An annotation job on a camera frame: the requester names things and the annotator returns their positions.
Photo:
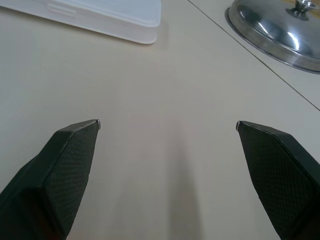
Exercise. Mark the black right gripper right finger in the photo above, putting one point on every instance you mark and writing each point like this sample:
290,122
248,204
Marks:
277,175

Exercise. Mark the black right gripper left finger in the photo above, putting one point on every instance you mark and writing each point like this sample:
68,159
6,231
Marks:
50,180

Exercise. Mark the stainless steel pot lid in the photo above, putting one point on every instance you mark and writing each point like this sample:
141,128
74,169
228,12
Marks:
275,30

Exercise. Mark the white plastic box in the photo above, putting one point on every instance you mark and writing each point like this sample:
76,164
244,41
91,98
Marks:
110,17

